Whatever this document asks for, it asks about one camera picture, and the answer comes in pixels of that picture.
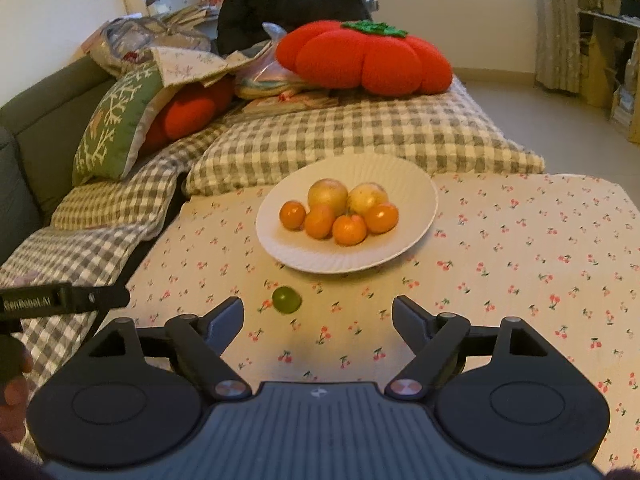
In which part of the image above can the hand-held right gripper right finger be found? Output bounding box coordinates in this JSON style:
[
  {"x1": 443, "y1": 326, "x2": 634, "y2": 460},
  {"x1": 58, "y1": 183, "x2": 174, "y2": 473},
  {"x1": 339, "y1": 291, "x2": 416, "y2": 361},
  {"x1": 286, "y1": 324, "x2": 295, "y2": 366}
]
[{"x1": 384, "y1": 295, "x2": 571, "y2": 401}]

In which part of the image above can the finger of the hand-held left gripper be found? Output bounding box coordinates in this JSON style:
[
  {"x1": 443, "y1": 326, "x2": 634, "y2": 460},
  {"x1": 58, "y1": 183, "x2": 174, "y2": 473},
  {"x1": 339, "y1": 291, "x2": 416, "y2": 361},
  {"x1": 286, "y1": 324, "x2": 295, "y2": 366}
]
[{"x1": 72, "y1": 286, "x2": 130, "y2": 310}]

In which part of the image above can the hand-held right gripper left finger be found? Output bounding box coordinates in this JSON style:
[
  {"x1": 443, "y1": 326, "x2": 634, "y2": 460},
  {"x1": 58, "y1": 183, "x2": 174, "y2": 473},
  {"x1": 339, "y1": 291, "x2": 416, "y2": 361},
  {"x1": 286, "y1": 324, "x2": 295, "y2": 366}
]
[{"x1": 70, "y1": 296, "x2": 253, "y2": 402}]

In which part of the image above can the small dark green tangerine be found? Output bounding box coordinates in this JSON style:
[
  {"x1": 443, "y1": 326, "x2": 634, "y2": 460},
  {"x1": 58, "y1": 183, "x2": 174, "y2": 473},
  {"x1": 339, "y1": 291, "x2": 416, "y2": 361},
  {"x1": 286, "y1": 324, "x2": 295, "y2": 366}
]
[{"x1": 271, "y1": 286, "x2": 302, "y2": 315}]

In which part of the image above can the white ribbed plate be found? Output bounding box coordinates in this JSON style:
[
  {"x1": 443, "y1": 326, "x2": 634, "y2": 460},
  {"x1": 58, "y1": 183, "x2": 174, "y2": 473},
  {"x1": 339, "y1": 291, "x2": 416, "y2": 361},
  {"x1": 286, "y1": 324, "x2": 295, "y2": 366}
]
[{"x1": 255, "y1": 152, "x2": 439, "y2": 275}]

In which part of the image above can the large pale yellow fruit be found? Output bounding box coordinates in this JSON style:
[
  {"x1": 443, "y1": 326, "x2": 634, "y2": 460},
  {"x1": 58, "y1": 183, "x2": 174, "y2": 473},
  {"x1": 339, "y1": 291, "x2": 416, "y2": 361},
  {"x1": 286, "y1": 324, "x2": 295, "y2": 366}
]
[
  {"x1": 347, "y1": 182, "x2": 390, "y2": 216},
  {"x1": 307, "y1": 178, "x2": 349, "y2": 218}
]

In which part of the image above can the person's left hand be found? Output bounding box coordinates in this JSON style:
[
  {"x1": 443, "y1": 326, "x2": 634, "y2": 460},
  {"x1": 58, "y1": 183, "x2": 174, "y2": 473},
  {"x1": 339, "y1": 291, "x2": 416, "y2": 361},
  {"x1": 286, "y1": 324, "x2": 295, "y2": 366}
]
[{"x1": 0, "y1": 354, "x2": 34, "y2": 442}]

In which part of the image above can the grey checked blanket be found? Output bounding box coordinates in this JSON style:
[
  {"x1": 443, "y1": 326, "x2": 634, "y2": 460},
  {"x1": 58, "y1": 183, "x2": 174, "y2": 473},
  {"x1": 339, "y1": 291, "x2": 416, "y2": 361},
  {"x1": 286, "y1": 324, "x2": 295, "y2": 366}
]
[{"x1": 0, "y1": 110, "x2": 236, "y2": 461}]

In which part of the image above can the cherry print cloth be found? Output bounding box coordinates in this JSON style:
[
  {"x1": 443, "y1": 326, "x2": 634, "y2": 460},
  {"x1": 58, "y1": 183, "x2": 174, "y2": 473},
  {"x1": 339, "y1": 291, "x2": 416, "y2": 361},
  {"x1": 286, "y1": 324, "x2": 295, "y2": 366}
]
[{"x1": 25, "y1": 172, "x2": 640, "y2": 473}]

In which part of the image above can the green branch pattern cushion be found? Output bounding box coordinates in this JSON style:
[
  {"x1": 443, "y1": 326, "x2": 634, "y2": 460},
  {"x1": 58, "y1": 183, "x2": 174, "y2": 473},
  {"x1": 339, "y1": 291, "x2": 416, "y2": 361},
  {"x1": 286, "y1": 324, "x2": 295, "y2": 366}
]
[{"x1": 71, "y1": 60, "x2": 168, "y2": 187}]

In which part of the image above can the grey-green sofa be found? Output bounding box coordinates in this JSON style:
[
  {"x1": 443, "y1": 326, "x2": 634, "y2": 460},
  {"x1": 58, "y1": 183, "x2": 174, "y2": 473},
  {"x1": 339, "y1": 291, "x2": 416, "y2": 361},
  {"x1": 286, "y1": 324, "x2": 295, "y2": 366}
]
[{"x1": 0, "y1": 52, "x2": 121, "y2": 266}]

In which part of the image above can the grey checked pillow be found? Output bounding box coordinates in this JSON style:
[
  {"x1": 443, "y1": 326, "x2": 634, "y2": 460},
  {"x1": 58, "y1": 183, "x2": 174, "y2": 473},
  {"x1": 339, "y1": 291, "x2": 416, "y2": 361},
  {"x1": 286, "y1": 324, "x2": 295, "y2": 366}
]
[{"x1": 181, "y1": 77, "x2": 546, "y2": 198}]

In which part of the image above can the plain red cushion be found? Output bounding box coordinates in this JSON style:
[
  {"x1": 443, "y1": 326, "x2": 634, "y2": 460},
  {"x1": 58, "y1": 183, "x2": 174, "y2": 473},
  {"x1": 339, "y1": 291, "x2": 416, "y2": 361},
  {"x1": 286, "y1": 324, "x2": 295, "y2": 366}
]
[{"x1": 137, "y1": 76, "x2": 236, "y2": 156}]

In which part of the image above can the stack of magazines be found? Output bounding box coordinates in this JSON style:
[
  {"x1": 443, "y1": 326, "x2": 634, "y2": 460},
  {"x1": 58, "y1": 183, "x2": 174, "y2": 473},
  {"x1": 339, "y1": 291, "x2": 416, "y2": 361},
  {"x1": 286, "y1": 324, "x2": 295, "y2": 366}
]
[{"x1": 235, "y1": 87, "x2": 346, "y2": 116}]

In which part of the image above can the pile of plastic bags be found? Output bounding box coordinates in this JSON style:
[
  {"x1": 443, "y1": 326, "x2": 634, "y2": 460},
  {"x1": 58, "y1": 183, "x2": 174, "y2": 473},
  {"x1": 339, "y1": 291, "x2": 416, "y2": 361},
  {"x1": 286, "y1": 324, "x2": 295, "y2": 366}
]
[{"x1": 232, "y1": 22, "x2": 301, "y2": 101}]

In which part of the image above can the beige floral cloth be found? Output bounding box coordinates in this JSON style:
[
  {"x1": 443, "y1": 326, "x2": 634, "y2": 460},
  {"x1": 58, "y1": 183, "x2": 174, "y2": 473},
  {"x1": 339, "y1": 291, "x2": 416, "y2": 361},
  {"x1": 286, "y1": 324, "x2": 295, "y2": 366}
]
[{"x1": 150, "y1": 46, "x2": 273, "y2": 88}]

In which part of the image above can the clear plastic storage bag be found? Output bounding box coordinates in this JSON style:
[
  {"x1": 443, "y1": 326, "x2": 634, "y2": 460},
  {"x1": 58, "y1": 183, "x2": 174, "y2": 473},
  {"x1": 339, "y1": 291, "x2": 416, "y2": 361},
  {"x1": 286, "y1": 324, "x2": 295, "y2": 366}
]
[{"x1": 90, "y1": 15, "x2": 213, "y2": 78}]

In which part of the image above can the red tomato shaped cushion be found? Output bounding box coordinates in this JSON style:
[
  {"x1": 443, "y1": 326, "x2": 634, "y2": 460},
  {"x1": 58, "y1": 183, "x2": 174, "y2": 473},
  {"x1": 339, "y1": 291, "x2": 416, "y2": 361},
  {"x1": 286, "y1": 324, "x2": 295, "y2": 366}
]
[{"x1": 275, "y1": 19, "x2": 454, "y2": 97}]

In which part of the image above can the wooden shelf unit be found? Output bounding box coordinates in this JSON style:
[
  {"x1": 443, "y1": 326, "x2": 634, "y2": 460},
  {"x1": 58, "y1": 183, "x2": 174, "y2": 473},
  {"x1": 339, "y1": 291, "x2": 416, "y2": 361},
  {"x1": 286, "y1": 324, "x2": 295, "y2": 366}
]
[{"x1": 575, "y1": 0, "x2": 640, "y2": 143}]

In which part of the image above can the black jacket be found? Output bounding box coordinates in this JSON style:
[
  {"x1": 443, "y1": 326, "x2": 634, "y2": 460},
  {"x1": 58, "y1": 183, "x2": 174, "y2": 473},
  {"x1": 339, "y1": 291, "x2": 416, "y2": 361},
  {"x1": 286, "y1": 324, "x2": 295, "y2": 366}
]
[{"x1": 217, "y1": 0, "x2": 376, "y2": 56}]

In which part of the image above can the beige patterned curtain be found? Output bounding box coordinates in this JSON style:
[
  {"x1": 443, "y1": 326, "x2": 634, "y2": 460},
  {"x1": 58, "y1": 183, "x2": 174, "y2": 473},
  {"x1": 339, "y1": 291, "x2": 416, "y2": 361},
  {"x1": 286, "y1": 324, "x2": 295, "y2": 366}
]
[{"x1": 532, "y1": 0, "x2": 583, "y2": 93}]

